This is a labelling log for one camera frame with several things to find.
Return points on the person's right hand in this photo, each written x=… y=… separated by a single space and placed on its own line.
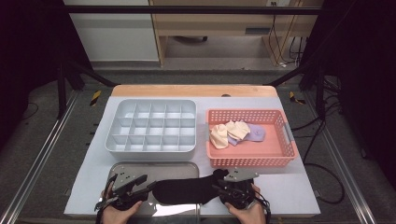
x=252 y=216

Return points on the black metal crossbar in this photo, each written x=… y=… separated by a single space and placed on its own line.
x=186 y=10

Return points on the wooden desk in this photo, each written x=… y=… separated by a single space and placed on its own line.
x=218 y=23

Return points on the aluminium rail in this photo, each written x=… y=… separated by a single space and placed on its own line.
x=358 y=202
x=54 y=140

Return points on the white wall socket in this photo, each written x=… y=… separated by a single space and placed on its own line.
x=278 y=3

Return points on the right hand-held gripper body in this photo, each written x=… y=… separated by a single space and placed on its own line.
x=239 y=175

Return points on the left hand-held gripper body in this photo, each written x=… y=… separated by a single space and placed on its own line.
x=123 y=180

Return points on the white divided storage box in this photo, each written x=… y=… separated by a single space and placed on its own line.
x=149 y=155

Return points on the translucent grey box lid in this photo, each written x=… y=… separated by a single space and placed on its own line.
x=174 y=169

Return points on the purple sock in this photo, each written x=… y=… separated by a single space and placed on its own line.
x=257 y=133
x=233 y=141

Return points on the black metal stand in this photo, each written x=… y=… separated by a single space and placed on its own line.
x=320 y=93
x=61 y=93

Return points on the dark curtain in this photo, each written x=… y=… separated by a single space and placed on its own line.
x=367 y=62
x=28 y=46

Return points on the yellow black tape strip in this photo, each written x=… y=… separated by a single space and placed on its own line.
x=292 y=97
x=96 y=98

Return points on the pink perforated basket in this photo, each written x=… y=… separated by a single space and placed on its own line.
x=274 y=149

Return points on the white cabinet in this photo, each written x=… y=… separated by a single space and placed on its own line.
x=115 y=40

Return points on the black sock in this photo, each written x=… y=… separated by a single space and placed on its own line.
x=186 y=191
x=221 y=173

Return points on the person's left hand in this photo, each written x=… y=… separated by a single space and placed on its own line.
x=116 y=217

